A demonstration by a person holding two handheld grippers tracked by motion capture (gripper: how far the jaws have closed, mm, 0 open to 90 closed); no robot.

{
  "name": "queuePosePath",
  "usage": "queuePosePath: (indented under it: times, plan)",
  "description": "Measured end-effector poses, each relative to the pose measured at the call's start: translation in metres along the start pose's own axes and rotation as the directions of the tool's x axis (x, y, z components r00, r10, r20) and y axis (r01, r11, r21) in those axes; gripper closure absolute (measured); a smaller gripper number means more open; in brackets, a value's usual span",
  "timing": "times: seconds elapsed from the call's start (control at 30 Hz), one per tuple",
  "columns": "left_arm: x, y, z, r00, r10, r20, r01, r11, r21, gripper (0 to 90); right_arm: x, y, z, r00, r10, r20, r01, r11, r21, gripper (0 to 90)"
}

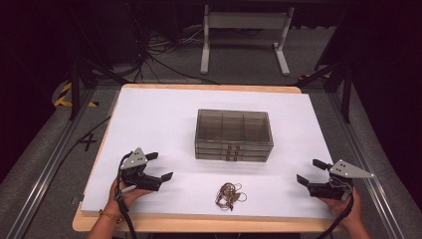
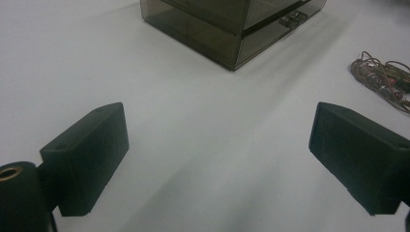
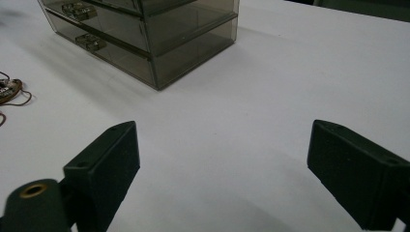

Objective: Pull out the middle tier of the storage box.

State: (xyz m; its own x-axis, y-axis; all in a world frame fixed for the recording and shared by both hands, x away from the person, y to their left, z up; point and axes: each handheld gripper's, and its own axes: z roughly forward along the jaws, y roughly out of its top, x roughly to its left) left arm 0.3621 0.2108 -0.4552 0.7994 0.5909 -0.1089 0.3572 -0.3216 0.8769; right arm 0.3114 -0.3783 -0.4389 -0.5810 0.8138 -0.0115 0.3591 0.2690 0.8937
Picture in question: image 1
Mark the wooden table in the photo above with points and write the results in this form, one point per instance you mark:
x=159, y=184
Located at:
x=199, y=225

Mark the white table sheet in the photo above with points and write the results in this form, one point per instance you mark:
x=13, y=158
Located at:
x=159, y=126

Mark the person's left hand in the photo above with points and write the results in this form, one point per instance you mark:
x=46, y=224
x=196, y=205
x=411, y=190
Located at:
x=129, y=196

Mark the aluminium floor rail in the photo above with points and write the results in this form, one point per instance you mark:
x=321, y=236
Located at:
x=49, y=166
x=365, y=166

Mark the yellow black hazard tape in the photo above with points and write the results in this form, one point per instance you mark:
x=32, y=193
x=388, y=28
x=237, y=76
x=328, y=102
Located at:
x=63, y=96

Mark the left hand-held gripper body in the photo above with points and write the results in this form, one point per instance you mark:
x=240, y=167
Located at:
x=137, y=177

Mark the smoky clear drawer box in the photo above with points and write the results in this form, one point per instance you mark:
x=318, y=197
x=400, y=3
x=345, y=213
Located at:
x=232, y=127

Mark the small metal bracket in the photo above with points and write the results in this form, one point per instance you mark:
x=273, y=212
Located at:
x=77, y=199

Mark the clear plastic drawer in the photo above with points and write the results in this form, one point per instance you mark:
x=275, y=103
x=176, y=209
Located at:
x=212, y=158

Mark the person's right hand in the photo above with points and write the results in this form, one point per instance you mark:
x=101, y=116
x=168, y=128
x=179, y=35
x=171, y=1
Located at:
x=356, y=212

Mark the white metal stand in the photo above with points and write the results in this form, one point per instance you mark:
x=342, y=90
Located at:
x=245, y=20

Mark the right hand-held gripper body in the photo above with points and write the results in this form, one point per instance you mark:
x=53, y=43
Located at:
x=331, y=191

